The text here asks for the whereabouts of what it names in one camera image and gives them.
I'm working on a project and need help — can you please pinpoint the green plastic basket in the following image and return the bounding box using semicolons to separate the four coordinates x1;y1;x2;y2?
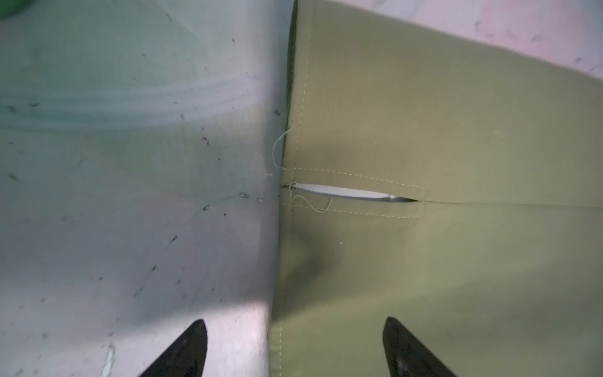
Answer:
0;0;31;20

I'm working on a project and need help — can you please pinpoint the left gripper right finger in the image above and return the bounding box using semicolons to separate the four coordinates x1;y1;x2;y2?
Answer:
383;317;456;377

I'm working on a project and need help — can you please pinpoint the olive green skirt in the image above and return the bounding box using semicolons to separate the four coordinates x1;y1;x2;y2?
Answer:
269;1;602;376

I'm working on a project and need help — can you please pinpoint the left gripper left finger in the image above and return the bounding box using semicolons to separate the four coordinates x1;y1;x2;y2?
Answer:
140;319;208;377

